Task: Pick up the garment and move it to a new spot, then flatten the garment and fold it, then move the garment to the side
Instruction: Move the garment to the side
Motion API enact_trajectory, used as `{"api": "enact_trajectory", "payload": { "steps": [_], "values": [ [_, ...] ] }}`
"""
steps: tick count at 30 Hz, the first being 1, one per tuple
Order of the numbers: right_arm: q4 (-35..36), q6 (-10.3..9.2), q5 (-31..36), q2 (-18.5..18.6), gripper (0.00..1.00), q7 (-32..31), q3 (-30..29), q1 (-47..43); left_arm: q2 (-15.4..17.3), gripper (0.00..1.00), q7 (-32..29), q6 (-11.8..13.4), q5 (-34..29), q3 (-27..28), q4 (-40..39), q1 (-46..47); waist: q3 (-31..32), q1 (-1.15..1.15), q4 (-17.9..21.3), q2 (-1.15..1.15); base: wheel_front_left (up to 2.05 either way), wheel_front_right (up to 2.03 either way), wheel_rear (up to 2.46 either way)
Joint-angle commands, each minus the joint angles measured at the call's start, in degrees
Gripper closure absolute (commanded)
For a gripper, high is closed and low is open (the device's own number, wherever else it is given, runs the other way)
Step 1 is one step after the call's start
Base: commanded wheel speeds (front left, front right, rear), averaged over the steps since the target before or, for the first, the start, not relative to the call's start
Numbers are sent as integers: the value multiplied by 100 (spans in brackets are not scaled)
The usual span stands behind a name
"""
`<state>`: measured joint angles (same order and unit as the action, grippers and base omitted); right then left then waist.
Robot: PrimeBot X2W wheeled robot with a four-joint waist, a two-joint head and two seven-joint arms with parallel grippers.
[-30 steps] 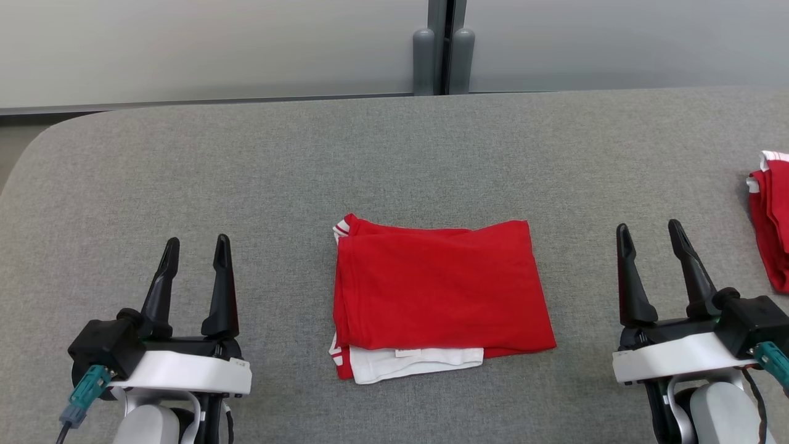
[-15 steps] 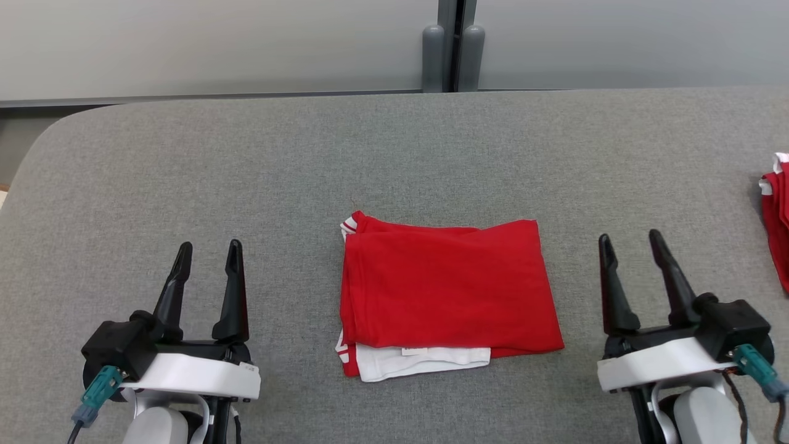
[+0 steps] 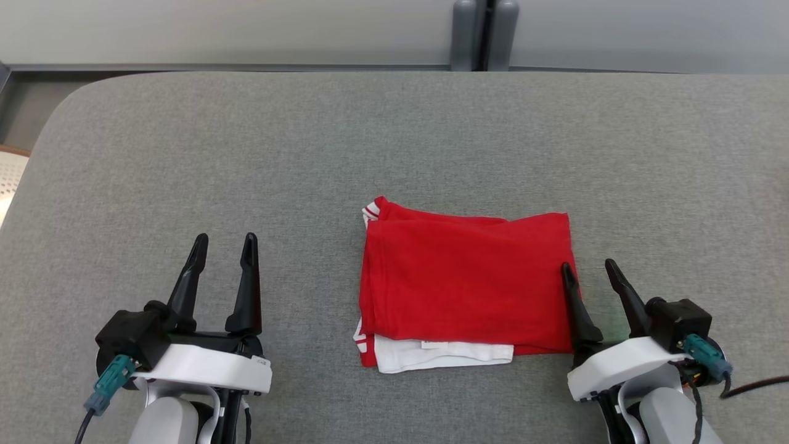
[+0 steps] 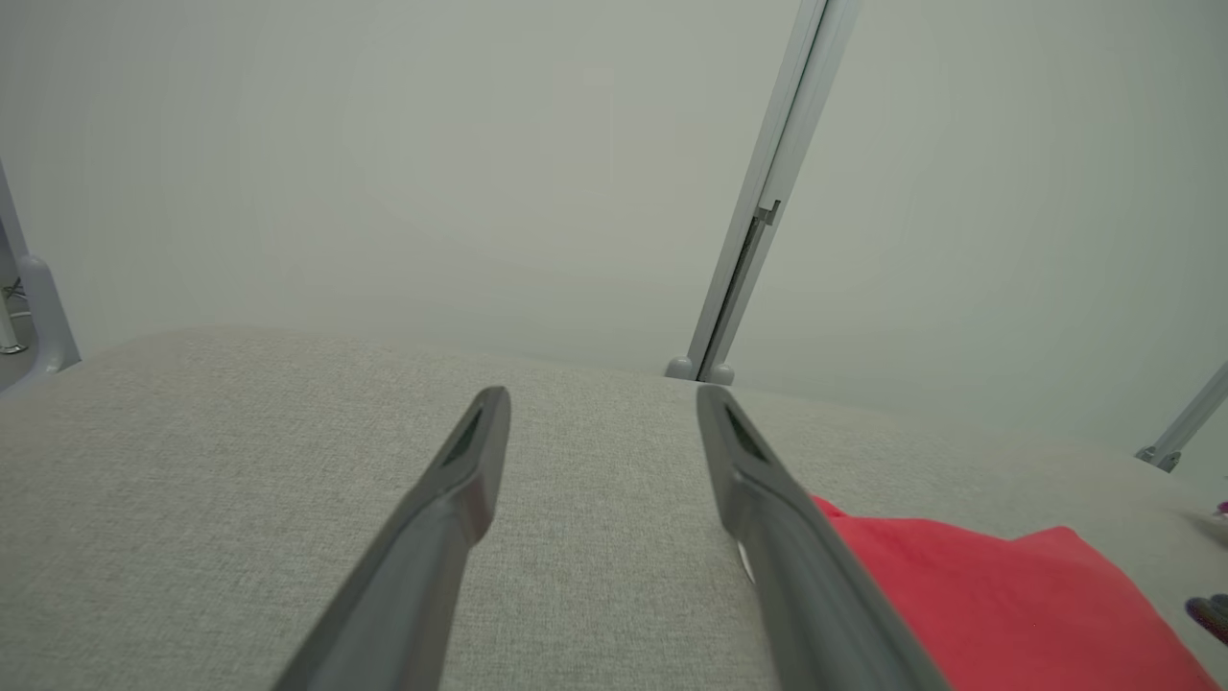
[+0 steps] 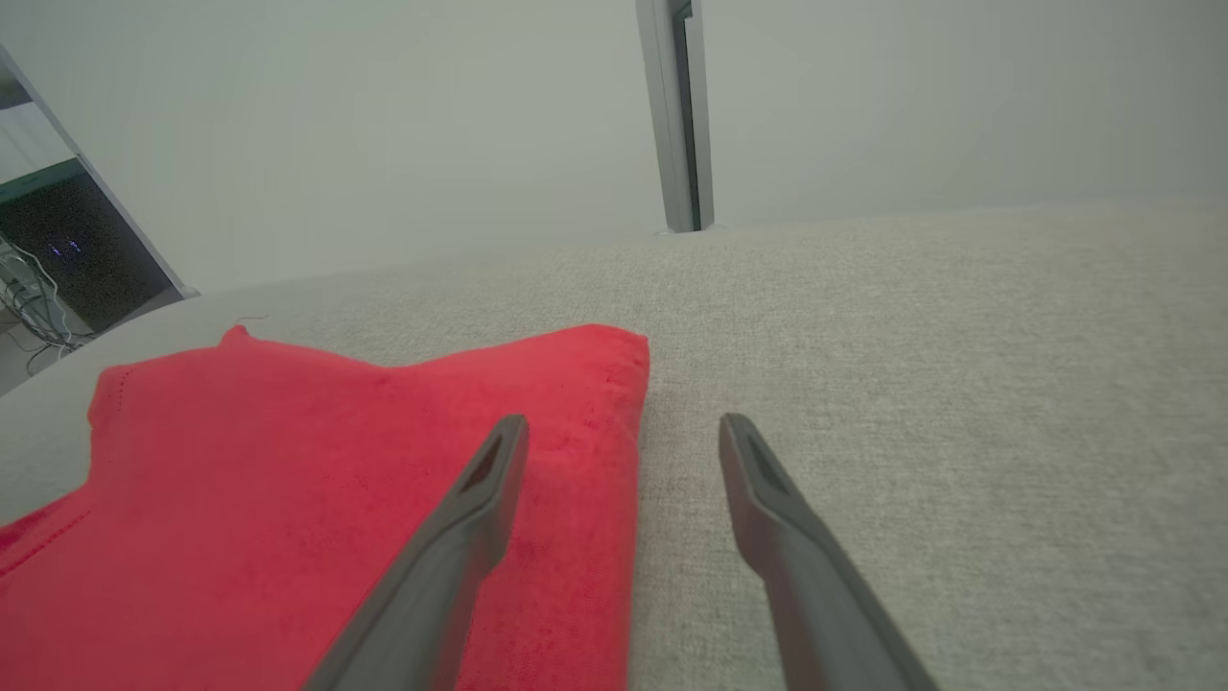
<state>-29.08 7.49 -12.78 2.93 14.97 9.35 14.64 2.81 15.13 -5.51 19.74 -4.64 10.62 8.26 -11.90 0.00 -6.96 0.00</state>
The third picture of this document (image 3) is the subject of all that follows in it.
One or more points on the grey partition post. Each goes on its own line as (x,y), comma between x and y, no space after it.
(484,34)

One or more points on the grey fabric sofa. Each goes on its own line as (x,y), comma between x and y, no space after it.
(394,135)

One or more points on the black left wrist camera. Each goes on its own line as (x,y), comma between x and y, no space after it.
(132,333)

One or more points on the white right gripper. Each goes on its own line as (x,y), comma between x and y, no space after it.
(616,367)

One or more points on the teal left camera connector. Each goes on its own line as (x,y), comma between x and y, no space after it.
(111,382)

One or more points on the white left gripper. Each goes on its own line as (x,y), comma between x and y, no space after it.
(209,367)

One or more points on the teal camera connector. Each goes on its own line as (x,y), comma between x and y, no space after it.
(111,382)
(706,354)

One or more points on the red and white basketball jersey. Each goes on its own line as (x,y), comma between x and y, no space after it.
(462,283)

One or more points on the teal right camera connector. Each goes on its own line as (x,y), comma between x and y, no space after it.
(706,354)

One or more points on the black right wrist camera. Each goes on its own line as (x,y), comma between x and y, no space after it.
(678,324)

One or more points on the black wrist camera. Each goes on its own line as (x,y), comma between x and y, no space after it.
(678,324)
(132,333)

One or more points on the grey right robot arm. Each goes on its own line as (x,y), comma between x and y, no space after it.
(666,413)

